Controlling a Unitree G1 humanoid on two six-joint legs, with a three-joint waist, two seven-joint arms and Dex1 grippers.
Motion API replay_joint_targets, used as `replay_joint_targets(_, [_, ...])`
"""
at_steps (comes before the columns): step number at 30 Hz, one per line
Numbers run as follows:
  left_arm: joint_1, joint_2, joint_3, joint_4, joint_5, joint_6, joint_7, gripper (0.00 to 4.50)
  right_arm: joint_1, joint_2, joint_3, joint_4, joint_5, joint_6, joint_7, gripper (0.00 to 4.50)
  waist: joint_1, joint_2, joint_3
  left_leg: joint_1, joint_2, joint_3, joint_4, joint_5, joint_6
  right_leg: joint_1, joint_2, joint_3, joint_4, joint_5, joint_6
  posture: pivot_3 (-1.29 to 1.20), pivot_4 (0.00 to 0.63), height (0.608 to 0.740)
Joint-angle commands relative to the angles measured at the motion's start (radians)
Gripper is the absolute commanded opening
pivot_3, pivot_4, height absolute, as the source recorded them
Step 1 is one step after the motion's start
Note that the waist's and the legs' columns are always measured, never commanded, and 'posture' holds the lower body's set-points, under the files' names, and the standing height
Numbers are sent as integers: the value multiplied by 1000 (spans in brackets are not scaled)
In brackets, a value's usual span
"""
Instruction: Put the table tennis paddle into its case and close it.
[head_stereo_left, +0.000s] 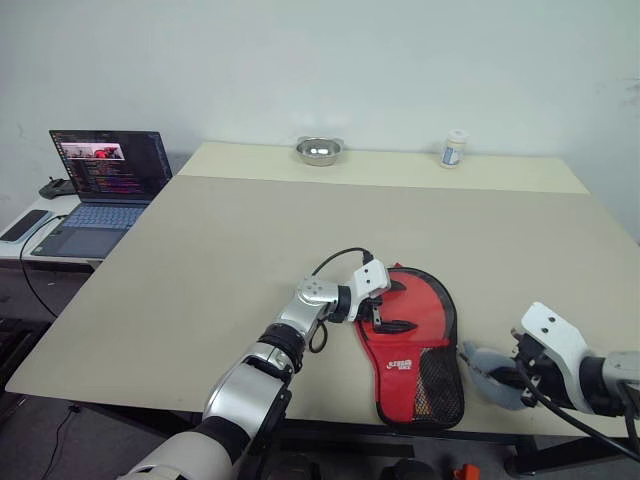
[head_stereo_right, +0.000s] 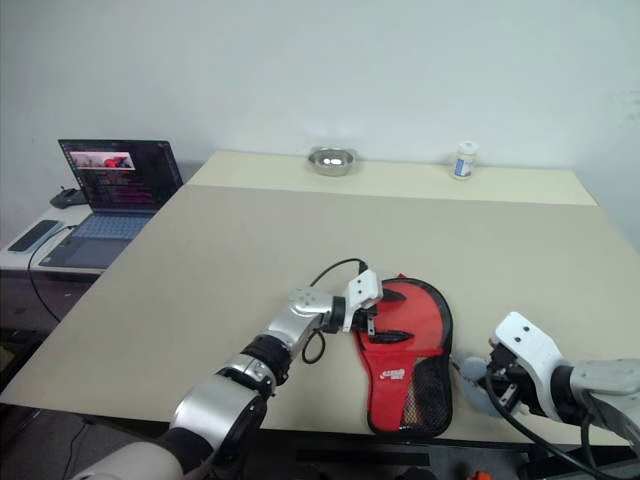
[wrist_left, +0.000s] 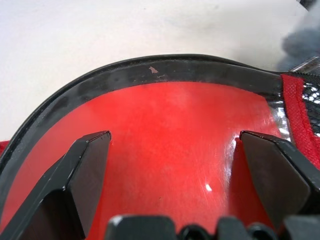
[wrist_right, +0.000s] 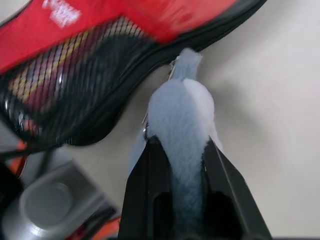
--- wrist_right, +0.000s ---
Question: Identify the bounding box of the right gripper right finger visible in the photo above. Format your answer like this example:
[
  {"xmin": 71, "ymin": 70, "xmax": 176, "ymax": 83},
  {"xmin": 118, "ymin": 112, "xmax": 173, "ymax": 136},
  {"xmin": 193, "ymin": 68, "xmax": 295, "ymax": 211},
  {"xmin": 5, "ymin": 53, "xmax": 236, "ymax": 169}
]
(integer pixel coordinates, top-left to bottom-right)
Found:
[{"xmin": 199, "ymin": 139, "xmax": 274, "ymax": 240}]

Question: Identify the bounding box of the orange strap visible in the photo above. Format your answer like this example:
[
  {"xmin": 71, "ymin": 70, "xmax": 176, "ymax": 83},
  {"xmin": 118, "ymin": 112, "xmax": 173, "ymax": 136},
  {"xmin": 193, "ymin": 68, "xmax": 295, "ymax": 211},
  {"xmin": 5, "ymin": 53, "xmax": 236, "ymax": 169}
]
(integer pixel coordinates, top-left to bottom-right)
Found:
[{"xmin": 12, "ymin": 141, "xmax": 28, "ymax": 179}]

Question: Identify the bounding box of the pale blue fluffy zipper pompom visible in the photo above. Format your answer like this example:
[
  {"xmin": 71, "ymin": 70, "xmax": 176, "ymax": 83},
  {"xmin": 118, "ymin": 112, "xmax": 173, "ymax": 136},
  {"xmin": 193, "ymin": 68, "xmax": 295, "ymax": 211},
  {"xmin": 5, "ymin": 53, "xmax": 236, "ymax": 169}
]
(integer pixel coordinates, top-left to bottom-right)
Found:
[{"xmin": 127, "ymin": 47, "xmax": 225, "ymax": 236}]

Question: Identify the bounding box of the red orange object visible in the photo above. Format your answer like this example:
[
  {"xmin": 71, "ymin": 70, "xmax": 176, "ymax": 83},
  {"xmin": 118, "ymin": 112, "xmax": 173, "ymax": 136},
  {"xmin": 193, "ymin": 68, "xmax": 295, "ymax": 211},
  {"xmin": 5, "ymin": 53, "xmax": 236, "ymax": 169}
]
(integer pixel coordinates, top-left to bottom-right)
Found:
[{"xmin": 74, "ymin": 216, "xmax": 121, "ymax": 240}]

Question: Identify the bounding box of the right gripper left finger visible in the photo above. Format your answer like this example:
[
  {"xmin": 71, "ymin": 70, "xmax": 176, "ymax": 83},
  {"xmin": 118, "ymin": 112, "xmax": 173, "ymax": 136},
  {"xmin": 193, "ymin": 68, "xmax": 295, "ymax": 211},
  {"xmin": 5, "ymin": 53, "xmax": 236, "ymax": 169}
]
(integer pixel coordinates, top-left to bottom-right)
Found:
[{"xmin": 116, "ymin": 135, "xmax": 176, "ymax": 240}]

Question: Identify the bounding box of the black racket cover bag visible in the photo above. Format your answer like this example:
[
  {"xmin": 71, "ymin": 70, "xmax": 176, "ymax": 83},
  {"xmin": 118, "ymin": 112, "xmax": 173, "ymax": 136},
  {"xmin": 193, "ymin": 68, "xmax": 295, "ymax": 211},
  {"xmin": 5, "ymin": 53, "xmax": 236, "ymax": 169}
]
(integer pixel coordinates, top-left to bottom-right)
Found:
[{"xmin": 0, "ymin": 0, "xmax": 268, "ymax": 156}]

